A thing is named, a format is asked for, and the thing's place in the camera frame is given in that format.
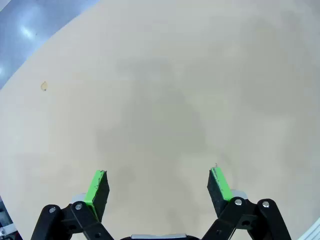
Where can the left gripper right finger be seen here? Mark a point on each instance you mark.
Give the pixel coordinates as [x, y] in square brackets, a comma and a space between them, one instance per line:
[220, 192]

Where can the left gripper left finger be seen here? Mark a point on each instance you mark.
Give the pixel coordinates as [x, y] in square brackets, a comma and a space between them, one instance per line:
[96, 197]

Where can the white aluminium table frame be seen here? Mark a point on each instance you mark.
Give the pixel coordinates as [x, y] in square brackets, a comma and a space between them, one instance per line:
[312, 232]

